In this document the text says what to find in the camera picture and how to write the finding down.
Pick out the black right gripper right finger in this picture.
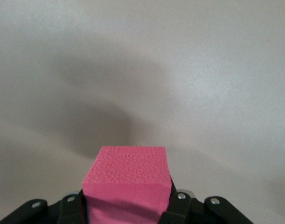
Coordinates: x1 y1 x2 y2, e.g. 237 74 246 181
157 175 251 224

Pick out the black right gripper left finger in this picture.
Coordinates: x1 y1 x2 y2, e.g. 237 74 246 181
0 190 90 224

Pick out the crimson foam cube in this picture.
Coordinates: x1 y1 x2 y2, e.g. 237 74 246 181
82 146 174 224

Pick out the brown table mat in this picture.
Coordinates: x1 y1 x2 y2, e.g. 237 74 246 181
0 0 285 224

